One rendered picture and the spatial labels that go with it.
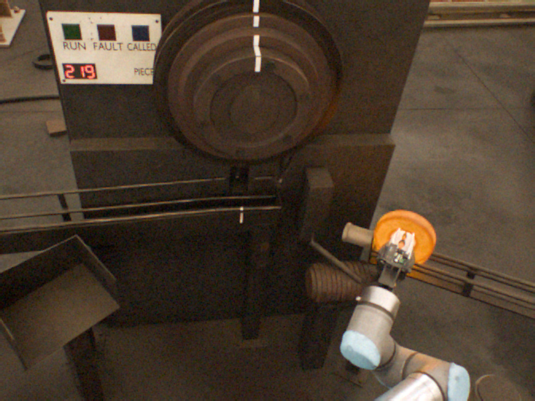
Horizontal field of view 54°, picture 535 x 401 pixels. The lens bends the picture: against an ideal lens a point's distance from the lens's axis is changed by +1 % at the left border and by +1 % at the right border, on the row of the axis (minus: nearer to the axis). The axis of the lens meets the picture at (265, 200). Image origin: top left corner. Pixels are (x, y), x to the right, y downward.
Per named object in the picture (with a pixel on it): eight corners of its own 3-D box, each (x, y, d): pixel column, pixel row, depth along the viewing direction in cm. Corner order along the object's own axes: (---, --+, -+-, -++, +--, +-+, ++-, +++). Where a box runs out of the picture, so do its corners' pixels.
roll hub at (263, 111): (193, 148, 132) (192, 44, 113) (301, 145, 136) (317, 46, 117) (194, 161, 128) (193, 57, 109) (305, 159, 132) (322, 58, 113)
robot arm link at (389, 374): (415, 401, 120) (392, 376, 114) (375, 384, 129) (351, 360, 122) (431, 365, 124) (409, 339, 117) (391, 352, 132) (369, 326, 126)
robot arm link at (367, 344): (350, 367, 121) (329, 346, 116) (369, 321, 127) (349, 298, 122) (385, 375, 115) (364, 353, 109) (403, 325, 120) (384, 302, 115)
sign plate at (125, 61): (62, 79, 134) (48, 11, 122) (164, 79, 138) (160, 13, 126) (60, 83, 133) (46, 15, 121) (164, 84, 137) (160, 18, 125)
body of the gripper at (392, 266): (417, 250, 124) (401, 293, 118) (410, 265, 131) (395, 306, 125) (386, 238, 126) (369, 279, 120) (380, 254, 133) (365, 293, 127)
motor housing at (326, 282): (289, 344, 203) (307, 254, 167) (343, 340, 207) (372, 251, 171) (294, 375, 194) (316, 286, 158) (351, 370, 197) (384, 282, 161)
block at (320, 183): (293, 219, 175) (302, 164, 159) (316, 218, 176) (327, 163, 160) (299, 243, 167) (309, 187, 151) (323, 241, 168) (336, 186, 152)
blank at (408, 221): (380, 203, 135) (376, 210, 132) (441, 218, 129) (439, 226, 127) (373, 246, 144) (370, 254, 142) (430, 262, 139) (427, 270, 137)
